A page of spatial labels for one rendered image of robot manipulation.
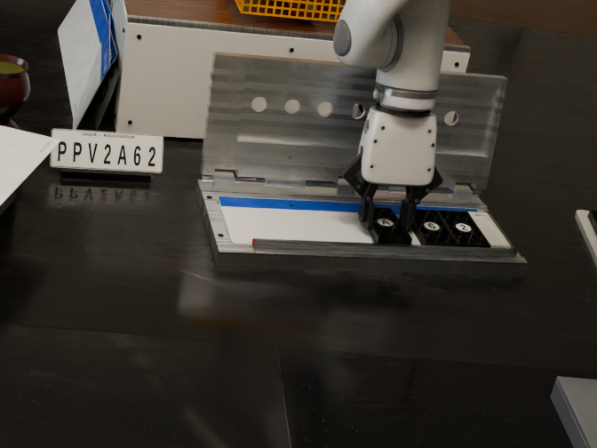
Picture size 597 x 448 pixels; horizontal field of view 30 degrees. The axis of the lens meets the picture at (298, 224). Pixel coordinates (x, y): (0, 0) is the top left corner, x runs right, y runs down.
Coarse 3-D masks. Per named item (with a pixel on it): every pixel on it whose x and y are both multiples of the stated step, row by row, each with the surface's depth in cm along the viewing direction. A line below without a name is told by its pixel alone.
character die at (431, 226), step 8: (416, 216) 160; (424, 216) 161; (432, 216) 162; (440, 216) 161; (416, 224) 158; (424, 224) 158; (432, 224) 159; (440, 224) 160; (416, 232) 157; (424, 232) 157; (432, 232) 157; (440, 232) 157; (448, 232) 158; (424, 240) 154; (432, 240) 155; (440, 240) 156; (448, 240) 156; (456, 240) 156
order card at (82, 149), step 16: (64, 144) 159; (80, 144) 159; (96, 144) 160; (112, 144) 161; (128, 144) 161; (144, 144) 162; (160, 144) 162; (64, 160) 159; (80, 160) 160; (96, 160) 160; (112, 160) 161; (128, 160) 161; (144, 160) 162; (160, 160) 163
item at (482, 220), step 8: (472, 216) 163; (480, 216) 164; (488, 216) 164; (480, 224) 161; (488, 224) 162; (488, 232) 160; (496, 232) 160; (488, 240) 157; (496, 240) 158; (504, 240) 158
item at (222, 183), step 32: (224, 192) 159; (256, 192) 160; (288, 192) 163; (320, 192) 164; (352, 192) 165; (384, 192) 168; (448, 192) 169; (480, 192) 170; (224, 224) 151; (224, 256) 145; (256, 256) 146; (288, 256) 147; (320, 256) 148; (352, 256) 149; (384, 256) 150; (416, 256) 152; (448, 256) 153; (480, 256) 155; (512, 256) 157
